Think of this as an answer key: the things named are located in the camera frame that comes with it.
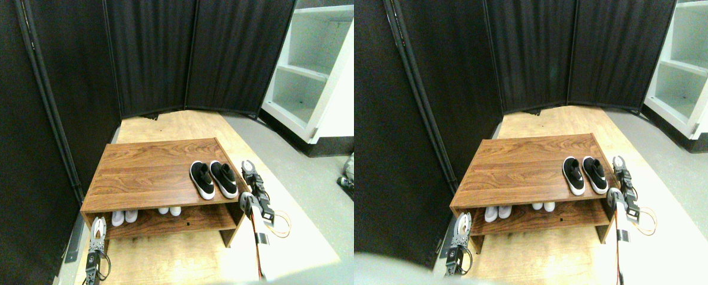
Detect brown shoe rack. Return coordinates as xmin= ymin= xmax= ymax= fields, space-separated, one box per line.
xmin=80 ymin=137 xmax=254 ymax=249
xmin=449 ymin=132 xmax=625 ymax=255

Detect orange wire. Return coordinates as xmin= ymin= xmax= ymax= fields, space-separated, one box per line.
xmin=634 ymin=205 xmax=658 ymax=236
xmin=265 ymin=210 xmax=293 ymax=239

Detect black shoe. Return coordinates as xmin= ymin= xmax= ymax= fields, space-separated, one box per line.
xmin=210 ymin=160 xmax=239 ymax=199
xmin=189 ymin=161 xmax=216 ymax=200
xmin=582 ymin=156 xmax=609 ymax=195
xmin=562 ymin=156 xmax=586 ymax=196

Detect black curtain stand pole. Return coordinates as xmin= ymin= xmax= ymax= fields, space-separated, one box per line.
xmin=13 ymin=0 xmax=86 ymax=205
xmin=383 ymin=0 xmax=457 ymax=194

